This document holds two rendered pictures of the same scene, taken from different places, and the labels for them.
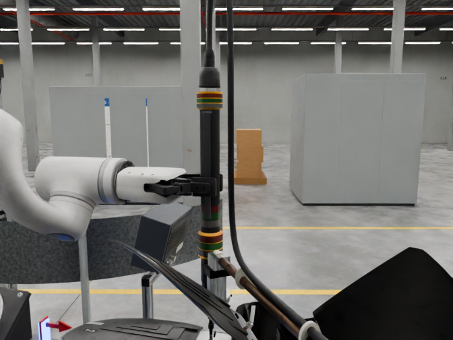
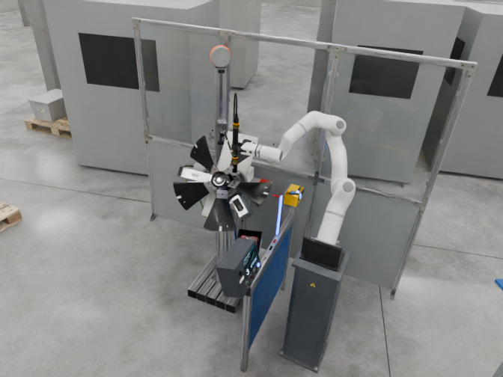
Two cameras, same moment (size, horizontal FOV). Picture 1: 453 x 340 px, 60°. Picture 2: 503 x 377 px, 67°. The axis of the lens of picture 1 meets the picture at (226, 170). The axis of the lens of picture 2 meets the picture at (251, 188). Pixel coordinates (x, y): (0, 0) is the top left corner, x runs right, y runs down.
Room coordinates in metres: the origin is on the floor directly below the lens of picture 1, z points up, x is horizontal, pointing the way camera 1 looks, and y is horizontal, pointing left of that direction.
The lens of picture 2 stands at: (2.89, 0.51, 2.58)
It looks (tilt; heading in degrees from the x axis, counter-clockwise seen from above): 32 degrees down; 189
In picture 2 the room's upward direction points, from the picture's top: 3 degrees clockwise
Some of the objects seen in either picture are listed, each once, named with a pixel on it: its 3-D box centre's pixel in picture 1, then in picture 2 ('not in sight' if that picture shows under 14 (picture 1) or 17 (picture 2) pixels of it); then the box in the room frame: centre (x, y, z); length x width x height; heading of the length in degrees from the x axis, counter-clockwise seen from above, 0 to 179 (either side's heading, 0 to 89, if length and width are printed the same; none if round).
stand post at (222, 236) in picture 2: not in sight; (222, 248); (0.53, -0.08, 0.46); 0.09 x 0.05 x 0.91; 78
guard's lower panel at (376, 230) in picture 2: not in sight; (265, 210); (-0.04, 0.18, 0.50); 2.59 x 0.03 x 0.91; 78
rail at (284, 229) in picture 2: not in sight; (273, 247); (0.84, 0.36, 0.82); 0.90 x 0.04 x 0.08; 168
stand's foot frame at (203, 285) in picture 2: not in sight; (227, 277); (0.44, -0.06, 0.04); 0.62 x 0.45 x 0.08; 168
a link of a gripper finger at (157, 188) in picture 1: (161, 187); not in sight; (0.64, 0.11, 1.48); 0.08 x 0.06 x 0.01; 16
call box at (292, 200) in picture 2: not in sight; (293, 196); (0.45, 0.44, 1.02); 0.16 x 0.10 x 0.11; 168
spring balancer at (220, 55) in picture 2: not in sight; (220, 56); (0.00, -0.25, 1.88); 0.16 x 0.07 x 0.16; 113
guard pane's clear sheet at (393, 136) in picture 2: not in sight; (274, 108); (-0.04, 0.18, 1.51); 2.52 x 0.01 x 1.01; 78
